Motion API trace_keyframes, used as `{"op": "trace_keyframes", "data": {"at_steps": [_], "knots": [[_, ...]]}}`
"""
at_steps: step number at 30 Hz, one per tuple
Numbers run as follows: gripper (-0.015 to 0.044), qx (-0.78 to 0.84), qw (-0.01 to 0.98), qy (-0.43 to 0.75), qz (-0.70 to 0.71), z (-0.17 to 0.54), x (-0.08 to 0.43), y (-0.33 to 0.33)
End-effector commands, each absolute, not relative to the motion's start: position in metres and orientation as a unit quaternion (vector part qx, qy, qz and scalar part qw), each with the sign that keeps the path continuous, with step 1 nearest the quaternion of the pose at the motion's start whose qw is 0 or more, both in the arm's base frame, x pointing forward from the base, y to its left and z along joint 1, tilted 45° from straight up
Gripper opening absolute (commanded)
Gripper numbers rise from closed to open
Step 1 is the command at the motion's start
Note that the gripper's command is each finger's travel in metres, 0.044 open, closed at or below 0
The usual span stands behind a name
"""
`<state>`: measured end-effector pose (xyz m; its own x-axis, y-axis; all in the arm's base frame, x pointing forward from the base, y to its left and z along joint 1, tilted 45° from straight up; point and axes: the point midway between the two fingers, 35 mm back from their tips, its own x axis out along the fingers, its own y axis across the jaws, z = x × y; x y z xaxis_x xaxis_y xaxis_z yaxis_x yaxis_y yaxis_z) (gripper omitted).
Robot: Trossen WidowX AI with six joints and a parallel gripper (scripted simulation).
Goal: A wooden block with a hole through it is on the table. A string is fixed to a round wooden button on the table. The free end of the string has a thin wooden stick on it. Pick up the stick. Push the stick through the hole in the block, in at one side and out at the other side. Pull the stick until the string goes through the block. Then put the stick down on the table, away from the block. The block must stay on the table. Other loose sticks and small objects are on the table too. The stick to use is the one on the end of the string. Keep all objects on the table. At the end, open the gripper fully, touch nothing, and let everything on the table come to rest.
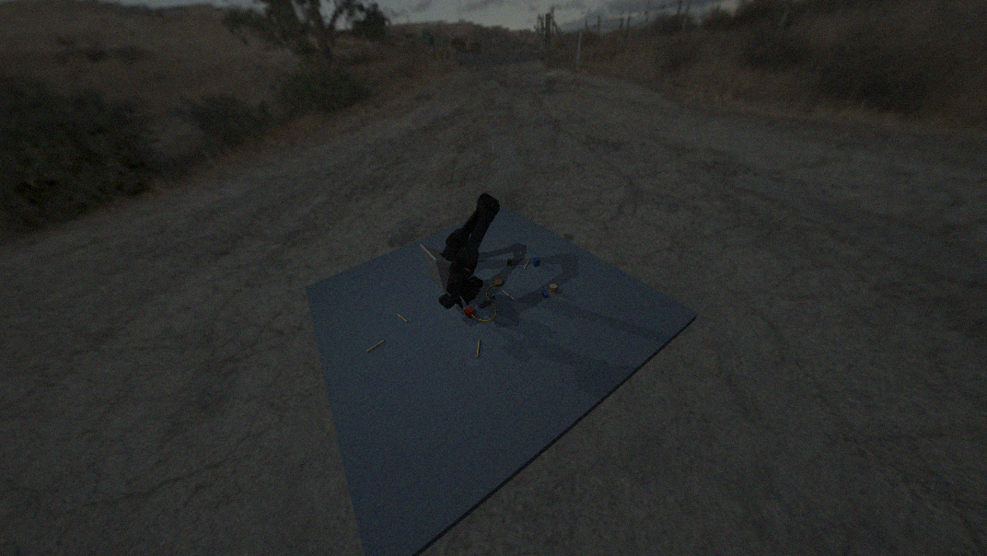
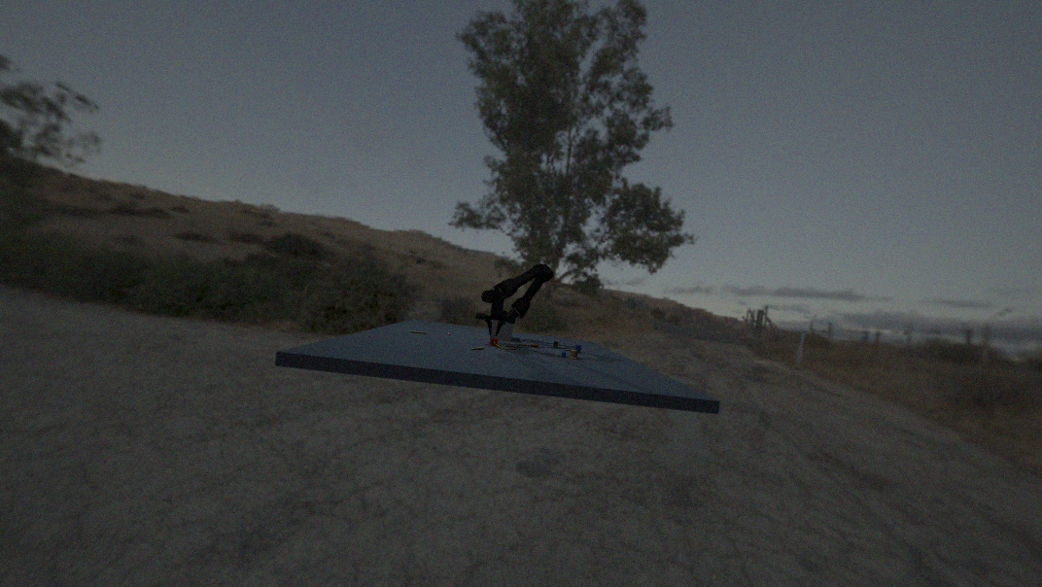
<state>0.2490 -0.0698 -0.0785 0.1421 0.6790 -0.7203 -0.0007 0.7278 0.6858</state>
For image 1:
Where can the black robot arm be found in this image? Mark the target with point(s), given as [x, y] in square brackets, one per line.
[464, 253]

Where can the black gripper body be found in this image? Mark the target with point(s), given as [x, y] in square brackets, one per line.
[449, 301]

